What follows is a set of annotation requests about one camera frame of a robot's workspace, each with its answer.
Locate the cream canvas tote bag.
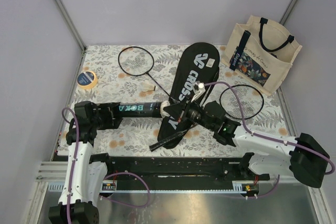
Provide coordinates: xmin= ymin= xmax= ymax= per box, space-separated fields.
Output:
xmin=222 ymin=15 xmax=302 ymax=96

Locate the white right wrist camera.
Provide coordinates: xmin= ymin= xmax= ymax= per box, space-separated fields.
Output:
xmin=191 ymin=81 xmax=206 ymax=102

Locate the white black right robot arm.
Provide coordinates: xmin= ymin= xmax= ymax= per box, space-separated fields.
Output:
xmin=163 ymin=101 xmax=330 ymax=188

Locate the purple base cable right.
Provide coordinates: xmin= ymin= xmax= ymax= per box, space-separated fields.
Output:
xmin=246 ymin=173 xmax=280 ymax=200

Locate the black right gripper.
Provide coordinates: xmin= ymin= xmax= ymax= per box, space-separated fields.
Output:
xmin=163 ymin=94 xmax=215 ymax=132

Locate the black Crossway racket cover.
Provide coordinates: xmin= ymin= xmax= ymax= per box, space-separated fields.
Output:
xmin=157 ymin=42 xmax=220 ymax=150

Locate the yellow masking tape roll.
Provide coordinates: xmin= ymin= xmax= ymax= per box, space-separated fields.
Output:
xmin=77 ymin=71 xmax=98 ymax=90

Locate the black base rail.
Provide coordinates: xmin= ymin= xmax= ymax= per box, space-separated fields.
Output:
xmin=99 ymin=156 xmax=270 ymax=196

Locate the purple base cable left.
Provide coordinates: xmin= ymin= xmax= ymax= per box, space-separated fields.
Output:
xmin=98 ymin=173 xmax=152 ymax=208

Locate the black badminton racket right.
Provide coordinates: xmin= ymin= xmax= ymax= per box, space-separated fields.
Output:
xmin=149 ymin=84 xmax=265 ymax=152

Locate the black badminton racket left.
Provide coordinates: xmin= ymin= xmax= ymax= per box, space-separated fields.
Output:
xmin=117 ymin=46 xmax=177 ymax=103

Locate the black badminton racket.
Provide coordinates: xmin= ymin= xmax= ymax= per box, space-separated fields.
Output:
xmin=149 ymin=84 xmax=265 ymax=152
xmin=117 ymin=46 xmax=177 ymax=103

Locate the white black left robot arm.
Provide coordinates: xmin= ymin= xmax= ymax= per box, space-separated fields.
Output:
xmin=48 ymin=101 xmax=122 ymax=223

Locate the black Boka shuttlecock tube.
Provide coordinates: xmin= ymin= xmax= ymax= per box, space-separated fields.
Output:
xmin=112 ymin=102 xmax=165 ymax=118

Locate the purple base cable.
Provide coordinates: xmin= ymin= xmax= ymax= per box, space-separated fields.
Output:
xmin=246 ymin=173 xmax=280 ymax=200
xmin=98 ymin=173 xmax=152 ymax=208

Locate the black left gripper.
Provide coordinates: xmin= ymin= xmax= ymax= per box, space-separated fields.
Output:
xmin=90 ymin=102 xmax=123 ymax=129

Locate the aluminium frame post left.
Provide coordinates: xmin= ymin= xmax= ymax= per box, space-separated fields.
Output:
xmin=53 ymin=0 xmax=86 ymax=51

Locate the floral patterned table mat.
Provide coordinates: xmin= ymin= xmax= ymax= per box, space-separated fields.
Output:
xmin=72 ymin=45 xmax=289 ymax=157

